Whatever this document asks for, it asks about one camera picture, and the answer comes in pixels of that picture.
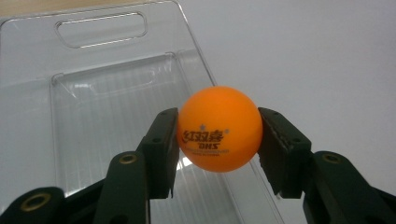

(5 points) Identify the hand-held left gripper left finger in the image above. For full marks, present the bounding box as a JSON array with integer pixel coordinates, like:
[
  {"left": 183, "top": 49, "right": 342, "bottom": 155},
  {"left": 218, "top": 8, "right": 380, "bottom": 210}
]
[{"left": 92, "top": 107, "right": 181, "bottom": 224}]

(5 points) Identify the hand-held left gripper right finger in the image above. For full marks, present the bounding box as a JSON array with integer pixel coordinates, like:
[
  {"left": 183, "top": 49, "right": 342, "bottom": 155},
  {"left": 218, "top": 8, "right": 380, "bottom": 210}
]
[{"left": 256, "top": 106, "right": 396, "bottom": 224}]

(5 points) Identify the orange table tennis ball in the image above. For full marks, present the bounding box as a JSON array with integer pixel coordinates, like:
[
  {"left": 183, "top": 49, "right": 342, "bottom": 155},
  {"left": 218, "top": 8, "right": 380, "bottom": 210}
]
[{"left": 176, "top": 85, "right": 264, "bottom": 174}]

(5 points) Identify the clear plastic tray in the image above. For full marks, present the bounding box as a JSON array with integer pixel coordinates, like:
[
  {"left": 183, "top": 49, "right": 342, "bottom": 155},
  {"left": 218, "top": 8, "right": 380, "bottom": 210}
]
[{"left": 0, "top": 0, "right": 286, "bottom": 224}]

